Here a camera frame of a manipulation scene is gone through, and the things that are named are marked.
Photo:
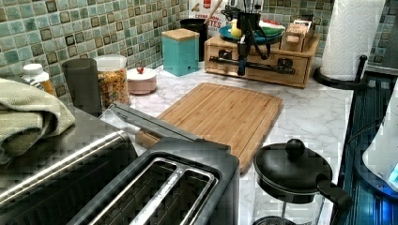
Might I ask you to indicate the wooden spoon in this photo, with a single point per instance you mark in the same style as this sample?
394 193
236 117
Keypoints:
213 10

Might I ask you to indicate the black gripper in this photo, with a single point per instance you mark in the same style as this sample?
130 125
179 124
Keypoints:
248 23

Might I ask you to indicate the teal canister bamboo lid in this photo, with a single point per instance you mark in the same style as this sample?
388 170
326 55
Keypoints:
180 51

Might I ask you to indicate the blue plate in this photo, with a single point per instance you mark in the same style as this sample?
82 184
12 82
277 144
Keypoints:
259 38

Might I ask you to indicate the oat bites cereal box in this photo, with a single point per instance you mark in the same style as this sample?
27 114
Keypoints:
200 9

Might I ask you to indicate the clear cereal jar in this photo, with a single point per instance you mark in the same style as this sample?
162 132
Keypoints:
113 82

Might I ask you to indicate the bamboo cutting board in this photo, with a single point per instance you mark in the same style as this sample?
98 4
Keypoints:
238 117

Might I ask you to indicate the wooden tea bag box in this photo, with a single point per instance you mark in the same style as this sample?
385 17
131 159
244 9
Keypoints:
297 36

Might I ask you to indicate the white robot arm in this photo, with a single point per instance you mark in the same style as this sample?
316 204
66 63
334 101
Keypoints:
379 160

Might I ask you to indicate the white cap spice bottle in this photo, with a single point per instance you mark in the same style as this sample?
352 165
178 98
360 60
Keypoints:
35 74

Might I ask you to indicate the dark grey tumbler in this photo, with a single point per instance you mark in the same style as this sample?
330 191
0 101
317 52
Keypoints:
83 83

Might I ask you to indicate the toy watermelon slice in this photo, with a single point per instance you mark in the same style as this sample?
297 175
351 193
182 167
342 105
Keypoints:
272 26

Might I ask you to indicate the beige folded towel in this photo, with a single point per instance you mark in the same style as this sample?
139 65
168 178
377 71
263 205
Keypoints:
28 115

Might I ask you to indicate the pink bowl white lid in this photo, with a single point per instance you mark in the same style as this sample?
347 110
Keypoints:
141 80

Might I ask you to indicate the wooden drawer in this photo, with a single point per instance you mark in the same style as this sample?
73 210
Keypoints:
282 67

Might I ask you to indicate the white paper towel roll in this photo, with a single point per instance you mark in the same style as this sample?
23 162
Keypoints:
349 41

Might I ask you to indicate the black two-slot toaster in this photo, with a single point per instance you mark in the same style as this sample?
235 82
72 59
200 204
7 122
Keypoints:
174 182

